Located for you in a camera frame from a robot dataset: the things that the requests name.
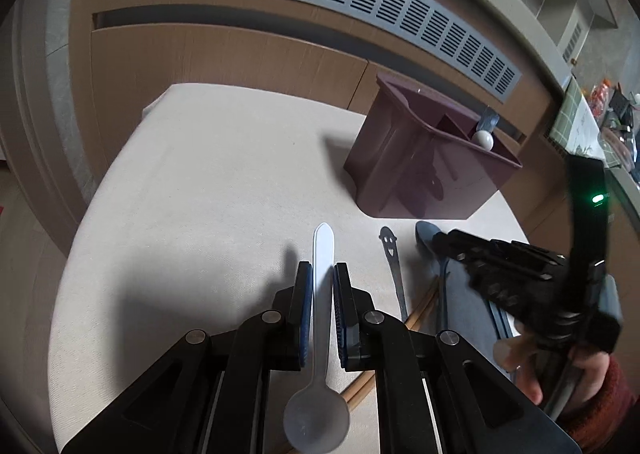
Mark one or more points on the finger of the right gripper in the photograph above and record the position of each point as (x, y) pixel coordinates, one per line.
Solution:
(521, 285)
(468, 248)

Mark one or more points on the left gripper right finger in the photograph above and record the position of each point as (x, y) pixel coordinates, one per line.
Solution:
(436, 393)

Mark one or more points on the green checked dish towel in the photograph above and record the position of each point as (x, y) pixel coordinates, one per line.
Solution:
(574, 129)

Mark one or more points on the wooden chopstick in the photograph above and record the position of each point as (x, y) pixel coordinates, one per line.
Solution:
(404, 415)
(369, 341)

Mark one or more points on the steel spoon with white ball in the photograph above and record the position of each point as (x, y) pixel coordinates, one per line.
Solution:
(484, 139)

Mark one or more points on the maroon plastic utensil caddy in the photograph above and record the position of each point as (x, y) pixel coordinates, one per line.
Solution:
(414, 157)

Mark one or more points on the person's right hand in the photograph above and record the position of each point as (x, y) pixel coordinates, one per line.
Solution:
(587, 367)

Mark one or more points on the dark steel smiley spoon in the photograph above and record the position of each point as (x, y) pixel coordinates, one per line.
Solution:
(389, 242)

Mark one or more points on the white plastic spoon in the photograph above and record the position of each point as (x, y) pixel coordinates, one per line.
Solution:
(320, 358)

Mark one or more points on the red knitted sleeve forearm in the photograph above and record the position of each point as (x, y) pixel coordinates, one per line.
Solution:
(609, 421)

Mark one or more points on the orange drink bottle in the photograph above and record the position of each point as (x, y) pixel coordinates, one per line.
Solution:
(598, 98)

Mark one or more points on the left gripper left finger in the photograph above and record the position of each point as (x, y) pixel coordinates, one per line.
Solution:
(208, 393)

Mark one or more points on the brown spoon with black handle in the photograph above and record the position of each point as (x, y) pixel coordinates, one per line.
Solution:
(501, 321)

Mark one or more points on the blue plastic spoon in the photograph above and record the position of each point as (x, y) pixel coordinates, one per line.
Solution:
(425, 232)

